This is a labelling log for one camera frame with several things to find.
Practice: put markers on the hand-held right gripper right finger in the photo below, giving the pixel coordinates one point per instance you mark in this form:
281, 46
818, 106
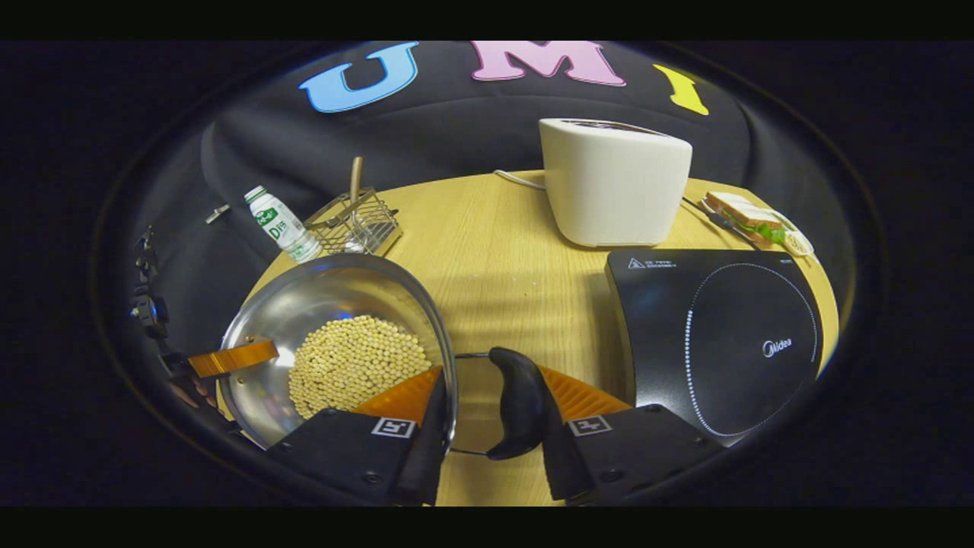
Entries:
567, 464

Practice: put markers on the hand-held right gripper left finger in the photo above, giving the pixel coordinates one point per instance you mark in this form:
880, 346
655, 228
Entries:
426, 457

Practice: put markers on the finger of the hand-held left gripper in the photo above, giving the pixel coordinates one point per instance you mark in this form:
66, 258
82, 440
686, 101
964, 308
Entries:
228, 358

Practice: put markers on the stainless steel pot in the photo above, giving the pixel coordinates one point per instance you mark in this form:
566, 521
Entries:
319, 304

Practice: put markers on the black induction cooktop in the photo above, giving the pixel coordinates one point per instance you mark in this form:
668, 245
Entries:
662, 342

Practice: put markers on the metal cloth clip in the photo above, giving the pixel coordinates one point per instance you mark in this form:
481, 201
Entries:
218, 214

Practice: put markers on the pile of yellow soybeans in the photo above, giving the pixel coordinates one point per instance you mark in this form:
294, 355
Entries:
350, 365

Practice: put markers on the white drink bottle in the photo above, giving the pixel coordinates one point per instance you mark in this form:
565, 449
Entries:
281, 224

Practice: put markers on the white toaster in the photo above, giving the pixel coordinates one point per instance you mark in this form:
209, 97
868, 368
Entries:
609, 190

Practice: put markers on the sandwich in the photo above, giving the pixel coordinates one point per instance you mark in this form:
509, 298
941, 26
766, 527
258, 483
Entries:
742, 213

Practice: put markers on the white divided bean dish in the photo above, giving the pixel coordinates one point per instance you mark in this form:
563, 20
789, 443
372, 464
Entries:
797, 242

